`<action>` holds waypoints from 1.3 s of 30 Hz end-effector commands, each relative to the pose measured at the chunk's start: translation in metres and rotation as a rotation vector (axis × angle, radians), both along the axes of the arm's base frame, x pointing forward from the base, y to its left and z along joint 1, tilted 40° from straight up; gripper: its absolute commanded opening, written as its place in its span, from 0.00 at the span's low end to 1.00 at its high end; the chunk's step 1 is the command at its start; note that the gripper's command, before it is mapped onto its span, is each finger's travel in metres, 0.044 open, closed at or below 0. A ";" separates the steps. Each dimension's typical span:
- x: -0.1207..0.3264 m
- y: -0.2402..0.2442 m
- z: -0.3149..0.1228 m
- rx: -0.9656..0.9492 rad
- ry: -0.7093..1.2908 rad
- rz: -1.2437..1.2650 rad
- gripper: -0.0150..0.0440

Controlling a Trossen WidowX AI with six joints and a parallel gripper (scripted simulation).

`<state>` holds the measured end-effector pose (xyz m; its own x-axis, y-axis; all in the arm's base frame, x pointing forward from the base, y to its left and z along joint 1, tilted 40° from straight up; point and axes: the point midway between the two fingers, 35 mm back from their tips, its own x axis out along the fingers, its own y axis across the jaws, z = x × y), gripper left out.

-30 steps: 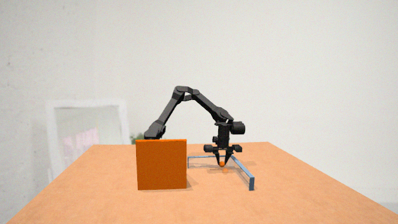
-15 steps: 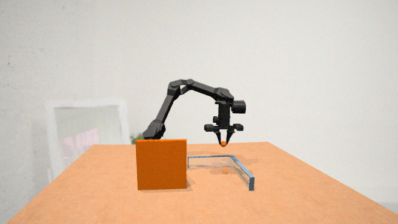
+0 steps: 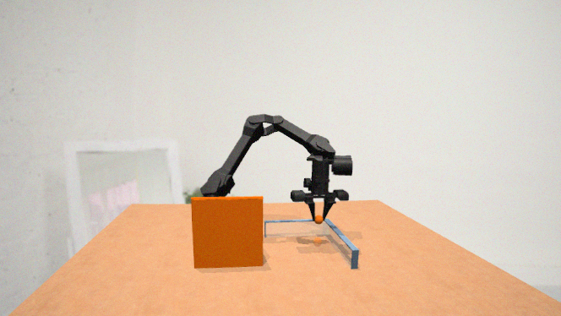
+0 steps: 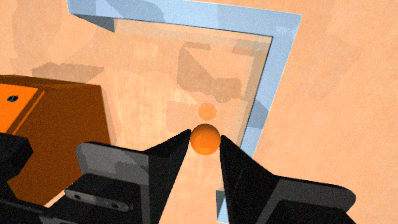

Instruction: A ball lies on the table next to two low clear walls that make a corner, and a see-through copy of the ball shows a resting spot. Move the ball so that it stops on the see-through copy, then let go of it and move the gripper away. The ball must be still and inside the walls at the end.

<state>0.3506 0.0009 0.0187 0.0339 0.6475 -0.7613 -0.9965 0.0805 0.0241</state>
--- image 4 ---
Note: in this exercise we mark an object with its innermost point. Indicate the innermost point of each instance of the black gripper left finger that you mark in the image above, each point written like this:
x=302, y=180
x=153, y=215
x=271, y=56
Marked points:
x=154, y=169

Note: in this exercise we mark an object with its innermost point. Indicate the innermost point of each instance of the clear l-shaped low wall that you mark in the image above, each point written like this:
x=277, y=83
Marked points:
x=258, y=44

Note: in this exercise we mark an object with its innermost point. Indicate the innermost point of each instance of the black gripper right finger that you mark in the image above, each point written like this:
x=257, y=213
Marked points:
x=252, y=192

